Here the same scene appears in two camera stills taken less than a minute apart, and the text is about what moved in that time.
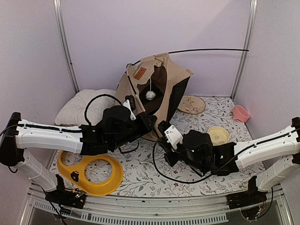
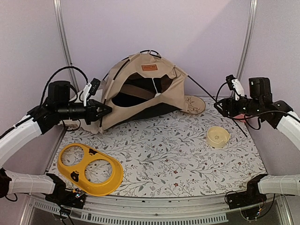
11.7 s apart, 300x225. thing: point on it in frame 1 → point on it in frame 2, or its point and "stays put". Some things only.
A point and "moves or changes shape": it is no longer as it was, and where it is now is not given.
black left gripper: [143, 117] → [92, 114]
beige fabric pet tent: [154, 86] moves or changes shape
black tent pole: [198, 49] → [208, 93]
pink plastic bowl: [239, 113] stays put
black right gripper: [166, 144] → [227, 101]
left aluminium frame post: [64, 42] stays put
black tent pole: [129, 77] → [122, 68]
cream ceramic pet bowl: [219, 135] stays put
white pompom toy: [151, 94] → [157, 93]
